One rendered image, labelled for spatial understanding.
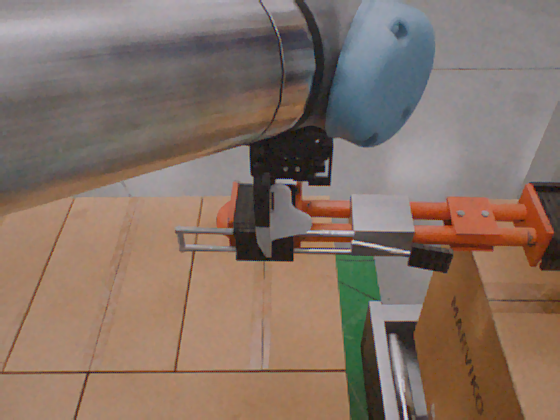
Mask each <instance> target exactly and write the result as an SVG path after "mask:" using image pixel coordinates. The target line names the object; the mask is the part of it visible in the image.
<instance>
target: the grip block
mask: <svg viewBox="0 0 560 420"><path fill-rule="evenodd" d="M518 204H524V205H525V208H526V217H525V220H524V221H523V222H513V224H514V226H515V228H534V229H535V230H536V232H537V242H536V245H535V246H534V247H523V250H524V253H525V256H526V258H527V261H528V263H529V266H530V267H537V265H538V263H539V261H540V260H542V261H541V263H540V265H539V268H540V270H560V182H529V184H525V186H524V188H523V192H522V194H521V197H520V199H519V201H518Z"/></svg>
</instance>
